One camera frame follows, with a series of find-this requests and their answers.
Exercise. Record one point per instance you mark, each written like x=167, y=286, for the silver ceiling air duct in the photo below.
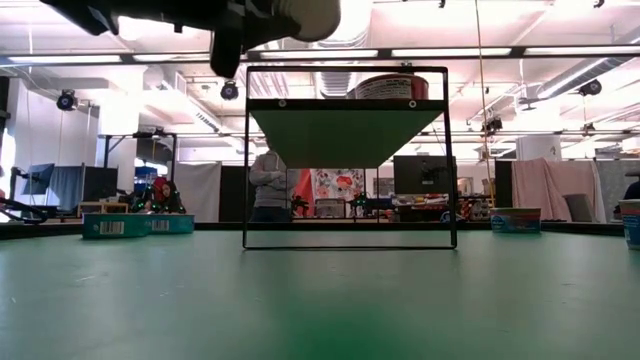
x=336, y=82

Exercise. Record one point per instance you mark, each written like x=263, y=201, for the pink curtain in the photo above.
x=550, y=185

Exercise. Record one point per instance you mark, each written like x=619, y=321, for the red black background robot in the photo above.
x=20, y=210

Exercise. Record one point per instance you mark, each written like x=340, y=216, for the background robot green lights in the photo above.
x=372, y=205
x=142, y=205

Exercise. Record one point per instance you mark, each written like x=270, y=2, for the ceiling-mounted camera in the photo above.
x=492, y=125
x=590, y=87
x=229, y=91
x=66, y=100

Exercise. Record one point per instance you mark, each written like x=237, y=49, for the white storage box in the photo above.
x=330, y=207

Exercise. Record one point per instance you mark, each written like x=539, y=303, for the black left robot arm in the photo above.
x=150, y=12

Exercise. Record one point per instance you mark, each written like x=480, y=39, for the black monitor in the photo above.
x=420, y=175

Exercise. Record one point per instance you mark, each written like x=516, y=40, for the white cylindrical column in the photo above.
x=537, y=147

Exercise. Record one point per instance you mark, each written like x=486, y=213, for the blue-grey curtain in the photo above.
x=65, y=185

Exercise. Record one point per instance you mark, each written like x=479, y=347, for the grey curtain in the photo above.
x=610, y=180

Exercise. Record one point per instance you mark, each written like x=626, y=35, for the ceiling light strip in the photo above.
x=450, y=52

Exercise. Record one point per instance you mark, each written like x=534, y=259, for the blue red-stripe can gold lid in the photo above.
x=632, y=225
x=515, y=221

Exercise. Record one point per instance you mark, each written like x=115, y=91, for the wooden background table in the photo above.
x=102, y=206

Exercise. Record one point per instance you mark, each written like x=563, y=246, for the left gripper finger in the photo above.
x=227, y=50

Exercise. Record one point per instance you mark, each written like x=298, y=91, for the red curtain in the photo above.
x=306, y=192

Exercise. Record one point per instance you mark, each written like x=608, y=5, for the black background robot arms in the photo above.
x=300, y=205

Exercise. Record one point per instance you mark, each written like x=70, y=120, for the black metal table frame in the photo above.
x=555, y=227

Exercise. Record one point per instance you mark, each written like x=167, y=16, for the black curtain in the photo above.
x=232, y=195

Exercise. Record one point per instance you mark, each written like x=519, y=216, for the green table mat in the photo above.
x=300, y=310

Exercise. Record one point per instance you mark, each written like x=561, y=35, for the teal can silver lid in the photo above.
x=172, y=224

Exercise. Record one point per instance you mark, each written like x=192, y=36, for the small background monitor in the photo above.
x=39, y=179

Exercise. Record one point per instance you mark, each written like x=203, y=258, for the floral cloth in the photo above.
x=340, y=182

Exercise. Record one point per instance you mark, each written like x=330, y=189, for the wooden shelf black metal frame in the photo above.
x=350, y=140

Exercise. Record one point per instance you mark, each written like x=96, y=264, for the red white-label can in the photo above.
x=392, y=87

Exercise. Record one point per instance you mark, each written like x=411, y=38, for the black metal stand frame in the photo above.
x=140, y=135

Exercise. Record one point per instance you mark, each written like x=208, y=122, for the silver-lid seafood can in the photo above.
x=116, y=226

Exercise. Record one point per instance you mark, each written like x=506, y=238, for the white curtain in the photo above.
x=197, y=190

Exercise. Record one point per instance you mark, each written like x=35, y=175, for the black panel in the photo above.
x=503, y=182
x=100, y=182

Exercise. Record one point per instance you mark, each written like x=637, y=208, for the person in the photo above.
x=270, y=190
x=163, y=192
x=632, y=192

